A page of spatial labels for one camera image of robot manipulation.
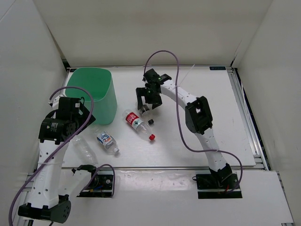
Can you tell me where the blue label sticker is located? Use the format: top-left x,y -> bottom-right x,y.
209,66 -> 226,71

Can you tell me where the blue label plastic bottle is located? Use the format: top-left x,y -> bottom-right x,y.
94,129 -> 119,155

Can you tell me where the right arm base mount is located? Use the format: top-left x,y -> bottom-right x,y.
192,174 -> 243,199

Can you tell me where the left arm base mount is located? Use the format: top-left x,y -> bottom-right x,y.
72,164 -> 116,198

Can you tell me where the green plastic bin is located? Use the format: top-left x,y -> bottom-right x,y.
67,67 -> 117,125

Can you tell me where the black cap plastic bottle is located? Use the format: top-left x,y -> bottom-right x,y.
139,105 -> 154,125

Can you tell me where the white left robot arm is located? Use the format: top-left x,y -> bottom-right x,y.
17,97 -> 99,224

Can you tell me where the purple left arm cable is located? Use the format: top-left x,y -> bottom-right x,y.
8,86 -> 116,226

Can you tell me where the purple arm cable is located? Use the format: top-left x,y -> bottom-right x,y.
8,86 -> 116,226
144,49 -> 244,194

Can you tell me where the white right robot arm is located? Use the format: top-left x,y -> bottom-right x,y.
136,69 -> 240,192

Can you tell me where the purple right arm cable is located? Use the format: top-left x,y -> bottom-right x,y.
144,49 -> 244,194

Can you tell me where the red label plastic bottle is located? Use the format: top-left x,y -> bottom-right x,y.
122,109 -> 156,142

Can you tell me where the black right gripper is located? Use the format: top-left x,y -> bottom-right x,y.
136,87 -> 162,110

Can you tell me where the clear crushed plastic bottle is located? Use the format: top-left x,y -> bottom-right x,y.
72,137 -> 98,166

